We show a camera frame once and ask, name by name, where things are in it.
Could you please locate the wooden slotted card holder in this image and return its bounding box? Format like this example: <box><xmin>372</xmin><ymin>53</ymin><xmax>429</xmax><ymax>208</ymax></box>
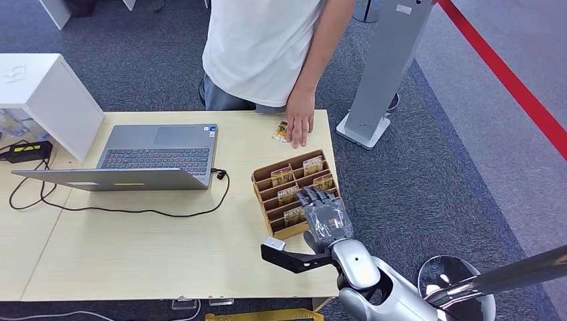
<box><xmin>251</xmin><ymin>149</ymin><xmax>342</xmax><ymax>241</ymax></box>

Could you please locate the red barrier belt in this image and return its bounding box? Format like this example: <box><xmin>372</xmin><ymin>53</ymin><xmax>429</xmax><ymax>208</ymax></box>
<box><xmin>436</xmin><ymin>0</ymin><xmax>567</xmax><ymax>161</ymax></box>

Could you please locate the person's left hand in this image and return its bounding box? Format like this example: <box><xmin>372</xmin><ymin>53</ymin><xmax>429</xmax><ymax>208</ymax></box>
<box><xmin>284</xmin><ymin>86</ymin><xmax>316</xmax><ymax>149</ymax></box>

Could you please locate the yellow flat board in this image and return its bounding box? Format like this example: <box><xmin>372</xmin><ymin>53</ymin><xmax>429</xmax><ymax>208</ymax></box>
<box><xmin>204</xmin><ymin>308</ymin><xmax>325</xmax><ymax>321</ymax></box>

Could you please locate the clear plastic water bottle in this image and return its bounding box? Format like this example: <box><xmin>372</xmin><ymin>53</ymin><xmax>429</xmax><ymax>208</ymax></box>
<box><xmin>0</xmin><ymin>108</ymin><xmax>21</xmax><ymax>138</ymax></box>
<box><xmin>15</xmin><ymin>110</ymin><xmax>50</xmax><ymax>141</ymax></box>

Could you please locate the white desk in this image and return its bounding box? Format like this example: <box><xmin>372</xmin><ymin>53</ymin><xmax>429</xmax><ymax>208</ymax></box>
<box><xmin>39</xmin><ymin>0</ymin><xmax>136</xmax><ymax>31</ymax></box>

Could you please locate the grey round stand base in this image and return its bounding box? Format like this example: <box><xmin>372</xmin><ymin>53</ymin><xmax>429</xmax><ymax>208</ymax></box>
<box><xmin>352</xmin><ymin>0</ymin><xmax>382</xmax><ymax>24</ymax></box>

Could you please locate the person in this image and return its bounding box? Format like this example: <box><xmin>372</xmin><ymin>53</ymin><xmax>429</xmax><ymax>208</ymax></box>
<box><xmin>198</xmin><ymin>0</ymin><xmax>358</xmax><ymax>149</ymax></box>

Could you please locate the white floor cable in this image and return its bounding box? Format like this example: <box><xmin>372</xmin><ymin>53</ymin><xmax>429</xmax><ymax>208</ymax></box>
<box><xmin>0</xmin><ymin>300</ymin><xmax>203</xmax><ymax>321</ymax></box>

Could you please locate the chrome stanchion post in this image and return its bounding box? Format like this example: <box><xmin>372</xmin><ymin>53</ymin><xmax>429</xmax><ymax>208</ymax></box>
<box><xmin>417</xmin><ymin>245</ymin><xmax>567</xmax><ymax>321</ymax></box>

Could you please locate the grey standing kiosk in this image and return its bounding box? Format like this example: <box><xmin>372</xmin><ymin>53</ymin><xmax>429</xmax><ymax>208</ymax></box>
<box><xmin>336</xmin><ymin>0</ymin><xmax>437</xmax><ymax>150</ymax></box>

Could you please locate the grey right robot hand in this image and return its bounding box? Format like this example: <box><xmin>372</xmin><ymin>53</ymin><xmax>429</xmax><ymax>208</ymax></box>
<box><xmin>294</xmin><ymin>186</ymin><xmax>355</xmax><ymax>255</ymax></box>

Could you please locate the grey laptop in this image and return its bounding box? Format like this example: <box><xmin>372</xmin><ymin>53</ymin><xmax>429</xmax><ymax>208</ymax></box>
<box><xmin>11</xmin><ymin>124</ymin><xmax>219</xmax><ymax>192</ymax></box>

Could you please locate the black power adapter yellow label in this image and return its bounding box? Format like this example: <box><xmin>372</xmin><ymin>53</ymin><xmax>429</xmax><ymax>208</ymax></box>
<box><xmin>0</xmin><ymin>140</ymin><xmax>53</xmax><ymax>165</ymax></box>

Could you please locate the wrist camera with black bracket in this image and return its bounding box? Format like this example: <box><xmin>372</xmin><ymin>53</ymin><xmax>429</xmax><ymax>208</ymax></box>
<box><xmin>260</xmin><ymin>237</ymin><xmax>336</xmax><ymax>275</ymax></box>

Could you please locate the white cabinet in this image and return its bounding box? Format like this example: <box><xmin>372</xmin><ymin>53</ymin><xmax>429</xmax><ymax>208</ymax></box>
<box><xmin>0</xmin><ymin>53</ymin><xmax>106</xmax><ymax>161</ymax></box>

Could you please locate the black laptop power cable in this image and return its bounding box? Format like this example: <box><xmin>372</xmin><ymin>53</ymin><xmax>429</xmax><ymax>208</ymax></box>
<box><xmin>7</xmin><ymin>157</ymin><xmax>231</xmax><ymax>219</ymax></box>

